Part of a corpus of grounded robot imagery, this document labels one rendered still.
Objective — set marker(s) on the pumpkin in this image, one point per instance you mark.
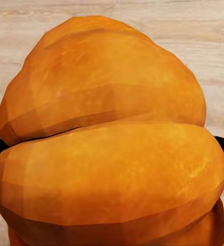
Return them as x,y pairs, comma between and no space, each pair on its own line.
107,145

